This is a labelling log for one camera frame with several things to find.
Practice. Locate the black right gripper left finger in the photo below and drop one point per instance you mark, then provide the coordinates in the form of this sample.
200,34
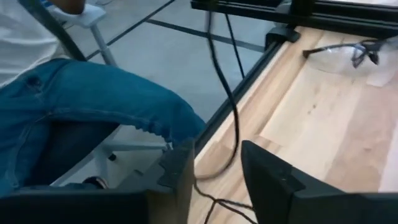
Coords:
174,174

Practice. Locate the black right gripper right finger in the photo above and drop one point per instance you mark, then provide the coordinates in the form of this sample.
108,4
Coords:
273,193

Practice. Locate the person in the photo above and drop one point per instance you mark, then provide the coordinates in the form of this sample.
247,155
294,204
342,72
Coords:
93,93

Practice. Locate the white office chair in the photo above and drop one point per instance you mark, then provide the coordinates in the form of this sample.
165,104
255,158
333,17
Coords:
93,18

